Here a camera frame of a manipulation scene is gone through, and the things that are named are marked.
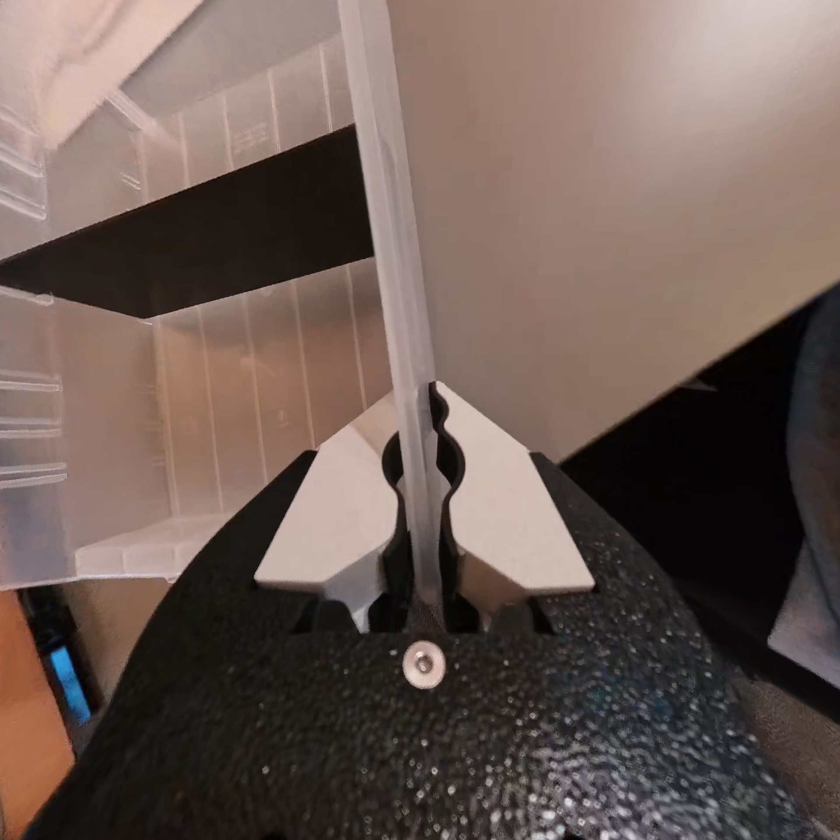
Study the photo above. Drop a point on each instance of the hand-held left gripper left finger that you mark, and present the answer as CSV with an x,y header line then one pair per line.
x,y
328,525

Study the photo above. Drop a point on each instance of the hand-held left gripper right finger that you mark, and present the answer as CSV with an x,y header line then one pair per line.
x,y
512,525

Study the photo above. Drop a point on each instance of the clear plastic storage bin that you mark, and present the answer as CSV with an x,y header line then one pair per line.
x,y
216,407

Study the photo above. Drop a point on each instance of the small blue object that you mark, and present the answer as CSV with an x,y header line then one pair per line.
x,y
65,682

